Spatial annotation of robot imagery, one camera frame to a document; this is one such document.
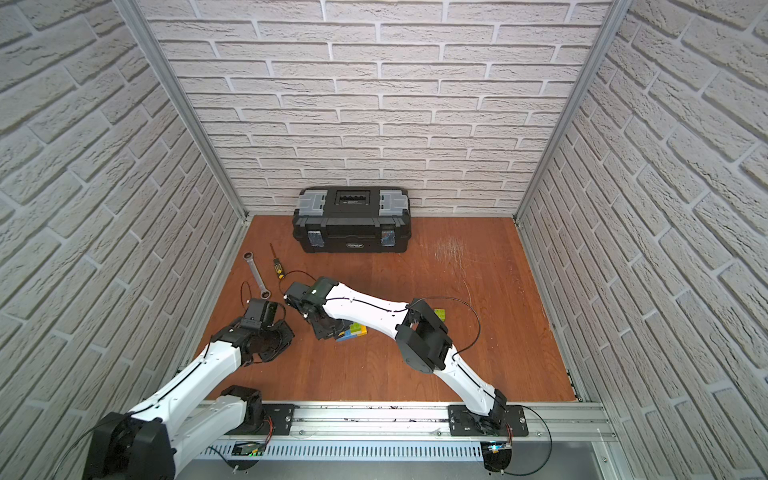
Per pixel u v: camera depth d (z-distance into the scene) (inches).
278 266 40.7
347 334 30.0
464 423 29.0
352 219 37.4
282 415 29.1
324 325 28.0
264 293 38.1
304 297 24.2
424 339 20.7
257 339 23.2
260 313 26.3
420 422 29.8
